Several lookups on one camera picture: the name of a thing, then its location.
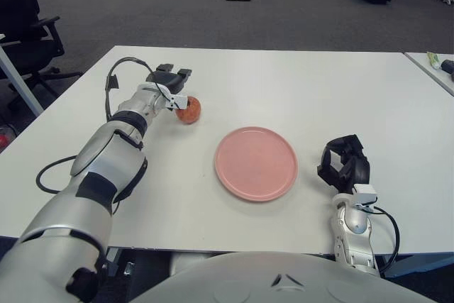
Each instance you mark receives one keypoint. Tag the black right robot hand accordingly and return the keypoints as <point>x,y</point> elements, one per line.
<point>360,168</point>

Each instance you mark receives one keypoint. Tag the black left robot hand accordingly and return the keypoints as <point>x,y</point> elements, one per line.
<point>166,79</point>

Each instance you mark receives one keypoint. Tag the red apple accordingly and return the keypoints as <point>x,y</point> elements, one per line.
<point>192,114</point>

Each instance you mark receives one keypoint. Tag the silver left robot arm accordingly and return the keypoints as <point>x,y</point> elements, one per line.
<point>106,161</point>

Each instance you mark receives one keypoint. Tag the pink round plate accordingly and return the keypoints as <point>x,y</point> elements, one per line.
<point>256,164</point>

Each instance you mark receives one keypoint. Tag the green tube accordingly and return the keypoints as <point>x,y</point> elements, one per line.
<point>433,60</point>

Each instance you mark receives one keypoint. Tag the black handheld remote controller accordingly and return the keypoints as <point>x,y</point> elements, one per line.
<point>448,65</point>

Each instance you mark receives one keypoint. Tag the grey desk leg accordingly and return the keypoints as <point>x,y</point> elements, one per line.
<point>19,83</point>

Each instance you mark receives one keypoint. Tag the black office chair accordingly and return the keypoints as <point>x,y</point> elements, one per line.
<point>21,47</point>

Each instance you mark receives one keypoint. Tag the grey robot torso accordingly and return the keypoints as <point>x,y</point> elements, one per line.
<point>248,278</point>

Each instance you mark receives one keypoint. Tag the small red object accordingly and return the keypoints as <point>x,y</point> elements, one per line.
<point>3,143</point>

